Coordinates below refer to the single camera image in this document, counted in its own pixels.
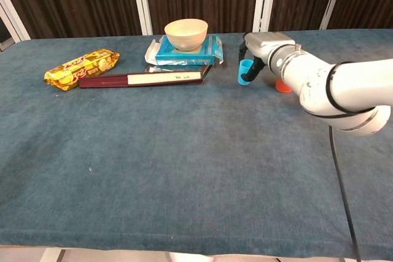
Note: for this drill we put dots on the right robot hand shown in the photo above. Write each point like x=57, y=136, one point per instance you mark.
x=267, y=42

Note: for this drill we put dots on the light blue plastic cup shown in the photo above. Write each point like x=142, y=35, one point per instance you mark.
x=244, y=67

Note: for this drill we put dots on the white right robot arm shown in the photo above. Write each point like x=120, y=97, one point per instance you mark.
x=353, y=87

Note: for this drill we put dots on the orange plastic cup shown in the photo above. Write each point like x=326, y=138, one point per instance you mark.
x=282, y=87

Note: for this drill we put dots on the cream bowl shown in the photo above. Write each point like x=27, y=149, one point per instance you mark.
x=185, y=39

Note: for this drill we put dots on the open blue carton box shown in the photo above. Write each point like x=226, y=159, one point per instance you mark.
x=184, y=58

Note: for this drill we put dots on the maroon chopstick box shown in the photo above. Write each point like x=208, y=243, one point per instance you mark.
x=104, y=82

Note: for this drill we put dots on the blue table cloth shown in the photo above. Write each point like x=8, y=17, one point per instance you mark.
x=153, y=167

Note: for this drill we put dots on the yellow snack packet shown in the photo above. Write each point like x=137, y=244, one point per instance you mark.
x=80, y=68

